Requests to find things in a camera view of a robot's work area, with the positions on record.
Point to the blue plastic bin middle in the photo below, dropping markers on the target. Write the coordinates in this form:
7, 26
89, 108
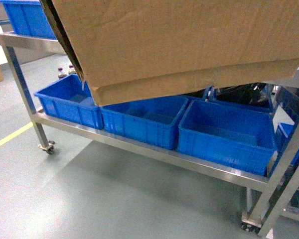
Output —
154, 121

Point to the blue bin on top shelf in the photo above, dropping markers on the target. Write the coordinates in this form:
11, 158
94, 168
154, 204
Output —
28, 18

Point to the blue plastic bin left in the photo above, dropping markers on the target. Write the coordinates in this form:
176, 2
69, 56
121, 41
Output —
70, 99

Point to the large cardboard box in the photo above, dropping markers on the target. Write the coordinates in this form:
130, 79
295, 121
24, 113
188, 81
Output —
128, 50

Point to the stainless steel trolley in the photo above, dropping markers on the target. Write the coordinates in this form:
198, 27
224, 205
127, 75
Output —
272, 203

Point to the blue bin with black bag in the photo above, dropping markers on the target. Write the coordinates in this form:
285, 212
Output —
254, 96

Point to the blue plastic bin right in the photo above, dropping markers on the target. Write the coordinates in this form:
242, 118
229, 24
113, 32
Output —
238, 138

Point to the blue plastic bin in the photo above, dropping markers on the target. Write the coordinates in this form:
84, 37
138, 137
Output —
238, 138
154, 121
70, 99

